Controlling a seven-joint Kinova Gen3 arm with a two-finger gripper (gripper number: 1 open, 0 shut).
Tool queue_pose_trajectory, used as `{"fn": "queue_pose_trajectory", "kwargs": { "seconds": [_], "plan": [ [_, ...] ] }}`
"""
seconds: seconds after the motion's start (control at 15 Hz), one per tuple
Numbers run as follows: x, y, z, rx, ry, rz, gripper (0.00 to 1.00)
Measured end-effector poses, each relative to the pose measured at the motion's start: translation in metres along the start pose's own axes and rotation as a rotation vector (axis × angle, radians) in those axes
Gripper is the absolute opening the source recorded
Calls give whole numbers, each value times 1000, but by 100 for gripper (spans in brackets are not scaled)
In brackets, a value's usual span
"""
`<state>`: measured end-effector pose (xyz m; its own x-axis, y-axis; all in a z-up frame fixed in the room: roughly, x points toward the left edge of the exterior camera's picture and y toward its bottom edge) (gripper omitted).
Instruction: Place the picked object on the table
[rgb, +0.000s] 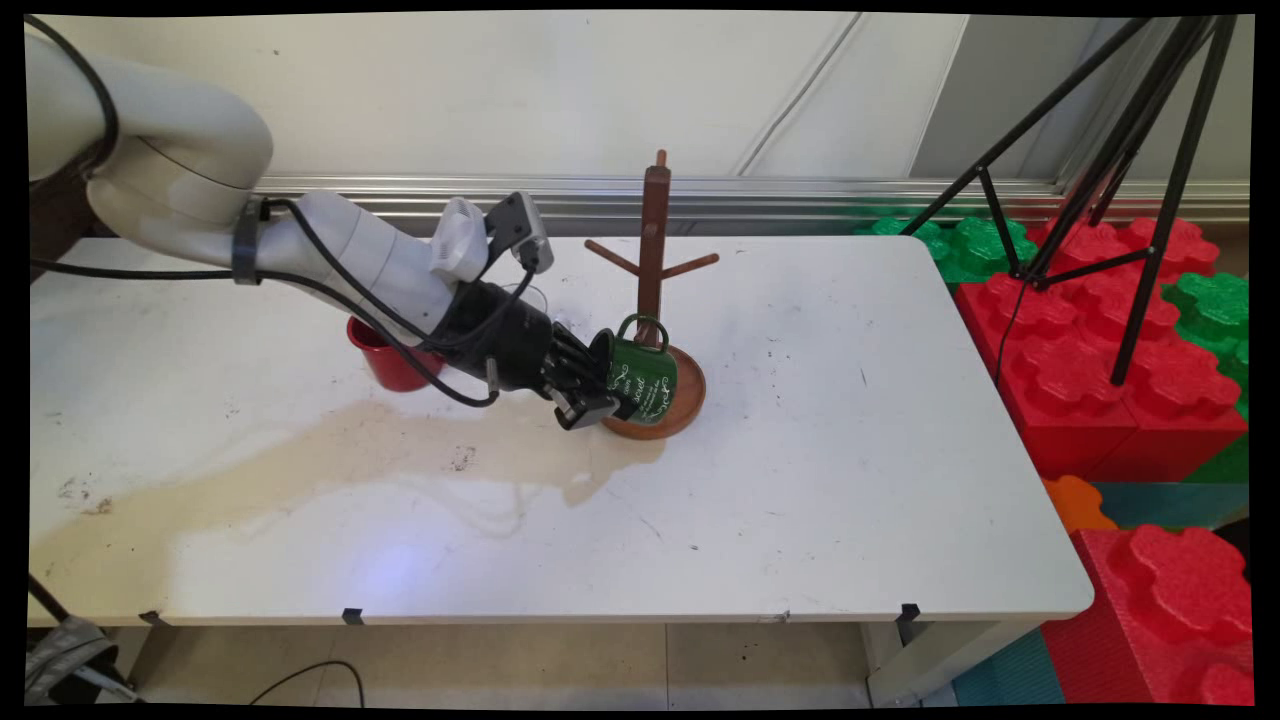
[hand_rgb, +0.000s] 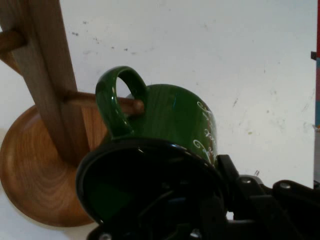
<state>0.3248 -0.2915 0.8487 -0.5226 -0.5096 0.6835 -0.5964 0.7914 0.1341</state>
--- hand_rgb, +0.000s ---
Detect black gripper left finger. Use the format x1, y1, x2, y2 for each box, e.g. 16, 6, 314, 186
86, 188, 229, 240

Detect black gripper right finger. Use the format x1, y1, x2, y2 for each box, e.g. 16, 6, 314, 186
216, 154, 320, 240

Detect green mug with white lettering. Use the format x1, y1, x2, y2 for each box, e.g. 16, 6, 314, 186
75, 65, 230, 226

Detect teal foam mat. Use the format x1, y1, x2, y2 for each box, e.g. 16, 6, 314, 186
314, 56, 320, 126

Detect red foam block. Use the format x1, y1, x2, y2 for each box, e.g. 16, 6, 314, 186
315, 0, 320, 59

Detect brown wooden mug tree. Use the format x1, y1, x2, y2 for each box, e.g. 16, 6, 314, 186
0, 0, 146, 228

